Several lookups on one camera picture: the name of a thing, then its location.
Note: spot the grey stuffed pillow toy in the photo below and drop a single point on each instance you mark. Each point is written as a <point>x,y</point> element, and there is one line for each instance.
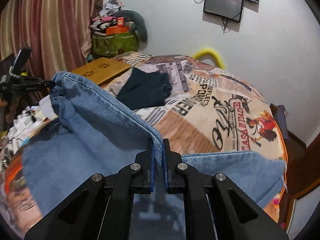
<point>138,23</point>

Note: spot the small black wall monitor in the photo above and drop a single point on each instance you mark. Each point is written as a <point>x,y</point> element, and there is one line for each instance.
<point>229,9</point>

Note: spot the wooden lap desk board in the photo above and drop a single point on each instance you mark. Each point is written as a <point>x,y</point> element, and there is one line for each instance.
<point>102,70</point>

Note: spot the yellow padded bed footboard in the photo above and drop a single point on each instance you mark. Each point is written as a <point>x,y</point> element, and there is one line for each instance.
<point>210,52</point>

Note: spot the green fabric storage box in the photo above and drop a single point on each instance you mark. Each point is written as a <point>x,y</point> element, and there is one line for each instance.
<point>115,44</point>

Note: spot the orange box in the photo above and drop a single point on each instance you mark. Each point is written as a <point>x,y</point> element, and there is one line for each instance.
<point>116,30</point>

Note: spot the white papers pile beside bed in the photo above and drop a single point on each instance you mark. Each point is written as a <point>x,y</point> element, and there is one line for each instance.
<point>25,126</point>

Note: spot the pile of clutter on box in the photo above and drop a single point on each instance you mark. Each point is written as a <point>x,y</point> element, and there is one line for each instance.
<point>106,19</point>

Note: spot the blue denim jeans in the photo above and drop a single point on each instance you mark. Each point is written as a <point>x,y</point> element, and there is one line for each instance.
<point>95,133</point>

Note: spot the dark cloth at bed corner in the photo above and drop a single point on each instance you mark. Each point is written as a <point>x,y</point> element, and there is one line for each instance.
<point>279,113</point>

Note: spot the striped red beige curtain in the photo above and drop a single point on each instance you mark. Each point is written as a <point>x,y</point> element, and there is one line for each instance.
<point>57,31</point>

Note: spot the brown wooden door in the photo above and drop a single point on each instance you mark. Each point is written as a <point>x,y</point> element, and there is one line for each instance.
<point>302,166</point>

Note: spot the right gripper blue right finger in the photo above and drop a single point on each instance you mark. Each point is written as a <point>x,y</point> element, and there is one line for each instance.
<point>167,163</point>

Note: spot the folded black garment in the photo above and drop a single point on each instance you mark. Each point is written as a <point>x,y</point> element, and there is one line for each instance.
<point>144,90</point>

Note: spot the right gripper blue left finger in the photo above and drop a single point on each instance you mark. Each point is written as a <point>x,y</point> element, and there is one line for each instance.
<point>149,166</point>

